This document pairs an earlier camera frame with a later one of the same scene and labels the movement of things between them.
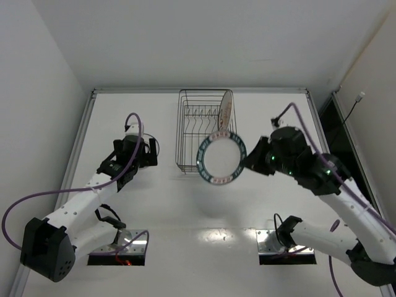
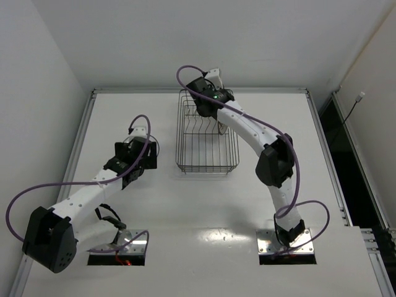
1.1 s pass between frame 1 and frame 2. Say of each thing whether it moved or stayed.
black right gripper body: moved
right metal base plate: stayed
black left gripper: stayed
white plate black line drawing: stayed
